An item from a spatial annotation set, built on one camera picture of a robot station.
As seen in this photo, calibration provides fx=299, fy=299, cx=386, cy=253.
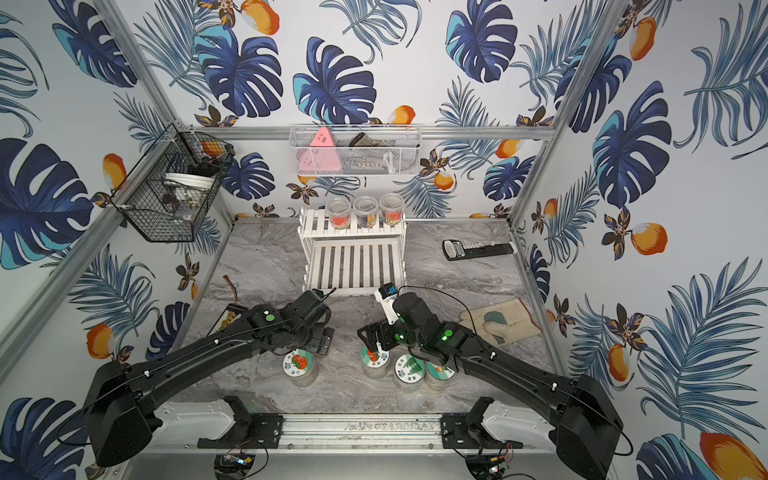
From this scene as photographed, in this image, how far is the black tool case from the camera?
1119 millimetres

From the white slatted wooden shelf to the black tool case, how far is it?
252 millimetres

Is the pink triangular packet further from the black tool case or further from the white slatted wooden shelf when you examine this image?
the black tool case

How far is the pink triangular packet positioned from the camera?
90 centimetres
